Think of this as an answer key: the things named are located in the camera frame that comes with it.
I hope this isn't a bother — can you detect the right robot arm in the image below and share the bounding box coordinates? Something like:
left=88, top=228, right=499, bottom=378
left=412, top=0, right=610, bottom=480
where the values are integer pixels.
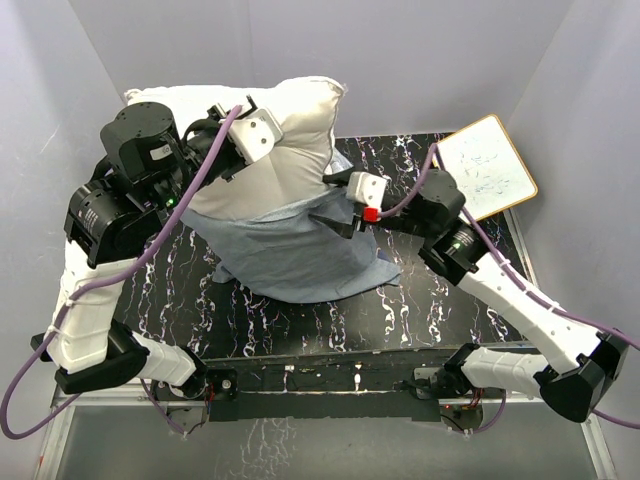
left=320, top=168, right=630, bottom=423

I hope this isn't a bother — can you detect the purple cable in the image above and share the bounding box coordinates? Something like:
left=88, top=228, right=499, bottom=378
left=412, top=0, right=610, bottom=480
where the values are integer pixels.
left=379, top=144, right=640, bottom=436
left=0, top=103, right=244, bottom=441

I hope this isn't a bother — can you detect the white pillow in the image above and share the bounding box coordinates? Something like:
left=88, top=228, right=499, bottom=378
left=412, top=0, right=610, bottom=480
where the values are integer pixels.
left=124, top=76, right=345, bottom=220

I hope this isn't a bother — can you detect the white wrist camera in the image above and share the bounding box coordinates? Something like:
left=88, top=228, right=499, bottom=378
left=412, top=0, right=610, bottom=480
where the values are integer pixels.
left=346, top=171, right=387, bottom=221
left=219, top=94, right=284, bottom=166

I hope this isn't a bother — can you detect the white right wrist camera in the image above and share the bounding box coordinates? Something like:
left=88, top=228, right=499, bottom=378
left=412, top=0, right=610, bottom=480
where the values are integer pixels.
left=346, top=171, right=387, bottom=221

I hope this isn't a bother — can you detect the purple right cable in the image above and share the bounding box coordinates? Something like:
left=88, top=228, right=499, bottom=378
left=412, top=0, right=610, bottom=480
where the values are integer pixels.
left=379, top=144, right=640, bottom=436

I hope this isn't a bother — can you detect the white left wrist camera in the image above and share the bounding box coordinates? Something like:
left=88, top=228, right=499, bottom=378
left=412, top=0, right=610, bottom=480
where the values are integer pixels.
left=219, top=94, right=284, bottom=166

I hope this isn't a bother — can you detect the blue pillowcase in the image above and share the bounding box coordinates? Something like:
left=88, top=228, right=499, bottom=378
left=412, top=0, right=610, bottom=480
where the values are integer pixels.
left=181, top=151, right=402, bottom=303

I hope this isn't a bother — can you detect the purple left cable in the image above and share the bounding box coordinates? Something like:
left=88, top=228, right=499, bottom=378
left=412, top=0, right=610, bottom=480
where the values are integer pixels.
left=0, top=103, right=244, bottom=441

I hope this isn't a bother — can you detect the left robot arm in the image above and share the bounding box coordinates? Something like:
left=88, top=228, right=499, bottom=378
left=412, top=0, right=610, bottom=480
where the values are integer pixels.
left=31, top=102, right=244, bottom=399

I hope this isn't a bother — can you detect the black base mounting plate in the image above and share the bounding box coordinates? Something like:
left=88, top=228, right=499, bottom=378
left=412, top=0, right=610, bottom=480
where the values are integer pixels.
left=149, top=344, right=506, bottom=425

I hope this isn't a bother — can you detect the small whiteboard wooden frame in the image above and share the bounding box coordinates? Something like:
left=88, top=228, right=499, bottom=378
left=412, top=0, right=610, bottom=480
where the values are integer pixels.
left=438, top=114, right=538, bottom=221

